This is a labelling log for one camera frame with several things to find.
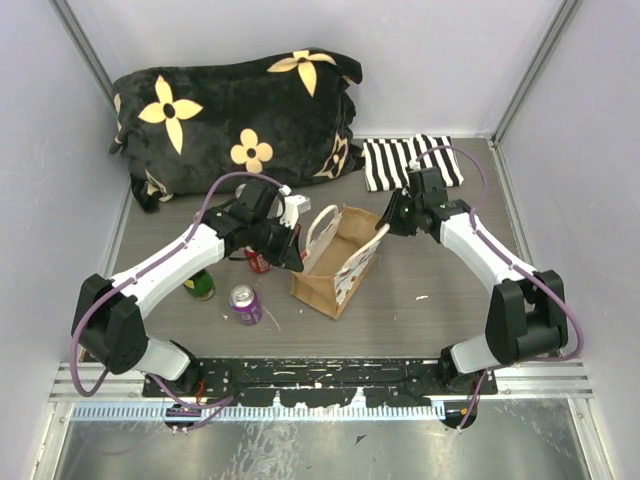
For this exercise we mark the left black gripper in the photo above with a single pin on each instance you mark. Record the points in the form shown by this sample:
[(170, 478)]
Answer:
[(289, 256)]

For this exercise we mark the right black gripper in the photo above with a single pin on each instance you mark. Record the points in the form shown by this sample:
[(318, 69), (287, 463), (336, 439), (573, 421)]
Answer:
[(399, 196)]

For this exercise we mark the brown canvas tote bag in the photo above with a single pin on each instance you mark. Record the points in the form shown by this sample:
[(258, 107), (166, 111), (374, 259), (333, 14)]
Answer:
[(340, 249)]

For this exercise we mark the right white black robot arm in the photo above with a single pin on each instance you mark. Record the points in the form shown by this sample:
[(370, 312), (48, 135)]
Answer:
[(527, 315)]

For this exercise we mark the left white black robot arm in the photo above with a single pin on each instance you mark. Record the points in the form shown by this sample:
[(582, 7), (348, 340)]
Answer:
[(109, 321)]

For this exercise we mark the red cola can middle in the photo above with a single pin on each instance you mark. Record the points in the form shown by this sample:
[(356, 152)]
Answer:
[(256, 261)]

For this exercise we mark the black white striped cloth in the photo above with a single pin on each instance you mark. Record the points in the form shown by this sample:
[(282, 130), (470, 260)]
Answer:
[(387, 161)]

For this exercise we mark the purple soda can front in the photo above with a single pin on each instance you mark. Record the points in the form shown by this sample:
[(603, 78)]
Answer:
[(245, 302)]

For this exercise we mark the purple Fanta can rear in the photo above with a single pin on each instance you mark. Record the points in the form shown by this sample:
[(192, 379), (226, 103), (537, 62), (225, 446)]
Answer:
[(239, 190)]

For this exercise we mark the green glass bottle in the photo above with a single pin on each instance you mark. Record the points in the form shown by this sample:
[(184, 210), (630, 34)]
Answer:
[(200, 285)]

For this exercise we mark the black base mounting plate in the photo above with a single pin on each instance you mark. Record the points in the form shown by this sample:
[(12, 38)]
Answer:
[(324, 382)]

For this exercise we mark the black floral plush blanket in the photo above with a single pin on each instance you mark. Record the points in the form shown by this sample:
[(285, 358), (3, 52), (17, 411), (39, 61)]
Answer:
[(287, 116)]

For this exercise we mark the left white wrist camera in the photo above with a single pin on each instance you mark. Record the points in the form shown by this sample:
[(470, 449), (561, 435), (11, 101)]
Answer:
[(293, 206)]

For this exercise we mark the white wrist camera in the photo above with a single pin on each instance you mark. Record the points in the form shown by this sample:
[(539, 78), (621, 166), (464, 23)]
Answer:
[(414, 165), (293, 206)]

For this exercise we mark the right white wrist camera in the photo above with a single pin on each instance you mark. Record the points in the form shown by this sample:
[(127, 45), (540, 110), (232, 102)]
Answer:
[(414, 165)]

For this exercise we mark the slotted cable duct rail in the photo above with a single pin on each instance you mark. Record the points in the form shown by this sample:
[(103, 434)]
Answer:
[(164, 410)]

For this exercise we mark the right aluminium frame post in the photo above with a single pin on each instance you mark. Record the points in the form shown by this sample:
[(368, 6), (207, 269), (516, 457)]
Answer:
[(551, 38)]

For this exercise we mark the aluminium frame post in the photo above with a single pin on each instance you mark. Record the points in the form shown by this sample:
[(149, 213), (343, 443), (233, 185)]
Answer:
[(83, 45), (551, 38)]

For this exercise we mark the left aluminium frame post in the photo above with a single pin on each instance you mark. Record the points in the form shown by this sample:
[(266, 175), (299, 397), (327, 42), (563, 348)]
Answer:
[(83, 45)]

